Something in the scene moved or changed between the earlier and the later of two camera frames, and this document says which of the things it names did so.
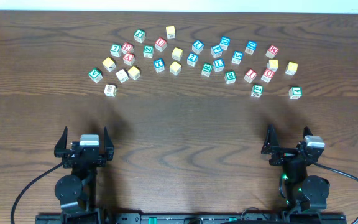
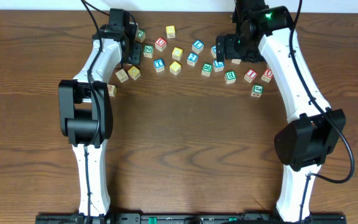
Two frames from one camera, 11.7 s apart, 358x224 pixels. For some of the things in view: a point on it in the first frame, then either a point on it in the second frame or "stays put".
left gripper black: [61, 152] to [136, 58]
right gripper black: [284, 154] to [230, 53]
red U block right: [267, 75] stays put
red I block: [250, 75] stays put
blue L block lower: [219, 65] stays put
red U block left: [160, 44] stays put
